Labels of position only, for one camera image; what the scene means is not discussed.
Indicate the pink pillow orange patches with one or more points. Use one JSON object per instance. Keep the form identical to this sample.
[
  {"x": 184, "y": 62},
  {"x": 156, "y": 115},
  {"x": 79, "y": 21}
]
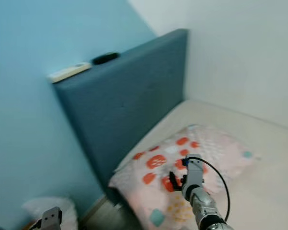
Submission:
[{"x": 144, "y": 191}]

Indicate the mattress with beige sheet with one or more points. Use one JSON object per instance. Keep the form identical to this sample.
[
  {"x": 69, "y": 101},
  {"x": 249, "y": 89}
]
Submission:
[{"x": 273, "y": 182}]

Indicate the blue upholstered headboard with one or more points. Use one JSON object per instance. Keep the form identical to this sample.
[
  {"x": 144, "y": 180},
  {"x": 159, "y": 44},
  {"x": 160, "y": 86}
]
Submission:
[{"x": 120, "y": 100}]

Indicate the black oval object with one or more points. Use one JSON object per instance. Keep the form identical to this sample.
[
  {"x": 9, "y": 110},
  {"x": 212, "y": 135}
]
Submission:
[{"x": 105, "y": 58}]

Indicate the white remote control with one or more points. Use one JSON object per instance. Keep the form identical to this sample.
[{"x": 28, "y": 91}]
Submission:
[{"x": 69, "y": 72}]

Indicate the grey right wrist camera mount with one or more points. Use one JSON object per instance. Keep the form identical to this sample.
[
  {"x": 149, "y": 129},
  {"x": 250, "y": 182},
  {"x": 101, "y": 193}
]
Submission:
[{"x": 194, "y": 172}]

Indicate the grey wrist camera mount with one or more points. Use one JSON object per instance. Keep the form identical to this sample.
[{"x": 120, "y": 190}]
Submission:
[
  {"x": 52, "y": 219},
  {"x": 194, "y": 172}
]

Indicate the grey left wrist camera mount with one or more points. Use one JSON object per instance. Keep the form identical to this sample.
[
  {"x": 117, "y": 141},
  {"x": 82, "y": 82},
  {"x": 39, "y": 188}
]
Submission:
[{"x": 52, "y": 219}]

